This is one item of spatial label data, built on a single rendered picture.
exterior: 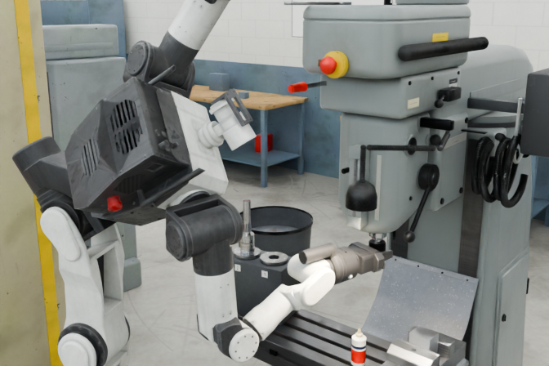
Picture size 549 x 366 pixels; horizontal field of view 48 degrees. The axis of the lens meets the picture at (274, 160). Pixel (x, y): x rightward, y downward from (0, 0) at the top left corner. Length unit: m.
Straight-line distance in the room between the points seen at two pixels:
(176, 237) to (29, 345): 1.95
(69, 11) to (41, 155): 7.38
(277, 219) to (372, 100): 2.58
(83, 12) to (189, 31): 7.23
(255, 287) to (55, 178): 0.75
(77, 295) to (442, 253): 1.12
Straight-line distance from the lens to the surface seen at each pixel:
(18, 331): 3.13
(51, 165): 1.60
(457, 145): 1.79
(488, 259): 2.04
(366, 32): 1.38
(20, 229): 2.97
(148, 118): 1.32
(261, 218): 3.98
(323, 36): 1.44
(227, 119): 1.40
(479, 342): 2.16
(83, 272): 1.63
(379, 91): 1.48
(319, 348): 1.91
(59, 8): 9.18
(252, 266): 1.99
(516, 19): 5.89
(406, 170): 1.57
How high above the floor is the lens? 1.89
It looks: 14 degrees down
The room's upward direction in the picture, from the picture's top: straight up
